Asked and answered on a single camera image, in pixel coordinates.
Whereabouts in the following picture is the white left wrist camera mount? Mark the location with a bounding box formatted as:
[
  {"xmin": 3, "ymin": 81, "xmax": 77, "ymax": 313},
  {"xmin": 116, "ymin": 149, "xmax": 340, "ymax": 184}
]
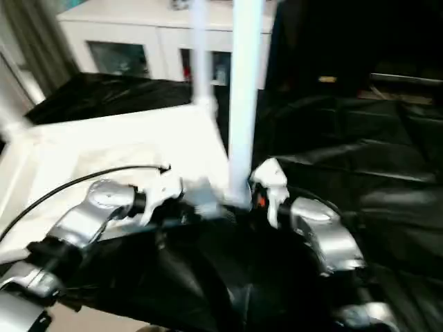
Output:
[{"xmin": 143, "ymin": 169, "xmax": 184, "ymax": 222}]

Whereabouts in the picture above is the black mat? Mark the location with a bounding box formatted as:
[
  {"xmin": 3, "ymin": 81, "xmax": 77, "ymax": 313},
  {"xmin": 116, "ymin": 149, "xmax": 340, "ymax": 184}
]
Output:
[{"xmin": 0, "ymin": 71, "xmax": 443, "ymax": 332}]

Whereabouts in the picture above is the black side table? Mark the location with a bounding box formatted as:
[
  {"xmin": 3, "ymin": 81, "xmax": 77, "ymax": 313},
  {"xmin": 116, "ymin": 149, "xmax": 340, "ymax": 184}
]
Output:
[{"xmin": 370, "ymin": 72, "xmax": 443, "ymax": 101}]

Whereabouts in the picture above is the white plastic table top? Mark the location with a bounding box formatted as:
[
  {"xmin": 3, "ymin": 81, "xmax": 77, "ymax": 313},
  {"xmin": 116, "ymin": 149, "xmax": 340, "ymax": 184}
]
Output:
[{"xmin": 0, "ymin": 103, "xmax": 250, "ymax": 264}]

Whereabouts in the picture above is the grey door frame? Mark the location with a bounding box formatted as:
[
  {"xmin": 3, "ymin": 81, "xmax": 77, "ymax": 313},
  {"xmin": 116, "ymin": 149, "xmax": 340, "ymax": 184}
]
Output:
[{"xmin": 0, "ymin": 43, "xmax": 48, "ymax": 104}]

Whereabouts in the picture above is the white plastic table leg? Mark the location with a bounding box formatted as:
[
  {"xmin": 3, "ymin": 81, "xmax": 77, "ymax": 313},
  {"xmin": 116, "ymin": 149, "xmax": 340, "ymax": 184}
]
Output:
[
  {"xmin": 188, "ymin": 0, "xmax": 219, "ymax": 115},
  {"xmin": 226, "ymin": 0, "xmax": 267, "ymax": 208},
  {"xmin": 0, "ymin": 86, "xmax": 35, "ymax": 142}
]

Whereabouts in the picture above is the black cabinet gold label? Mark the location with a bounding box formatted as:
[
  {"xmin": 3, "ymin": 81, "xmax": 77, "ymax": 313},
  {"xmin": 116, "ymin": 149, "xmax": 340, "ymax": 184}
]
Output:
[{"xmin": 266, "ymin": 0, "xmax": 373, "ymax": 96}]

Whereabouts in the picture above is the white glass-door cabinet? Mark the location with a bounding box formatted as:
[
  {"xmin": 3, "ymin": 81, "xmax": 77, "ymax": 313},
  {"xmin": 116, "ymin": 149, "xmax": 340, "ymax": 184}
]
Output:
[{"xmin": 57, "ymin": 0, "xmax": 278, "ymax": 89}]

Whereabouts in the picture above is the grey curtain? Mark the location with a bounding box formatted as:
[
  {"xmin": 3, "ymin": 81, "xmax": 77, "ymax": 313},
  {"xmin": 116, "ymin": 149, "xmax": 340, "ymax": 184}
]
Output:
[{"xmin": 0, "ymin": 0, "xmax": 79, "ymax": 101}]

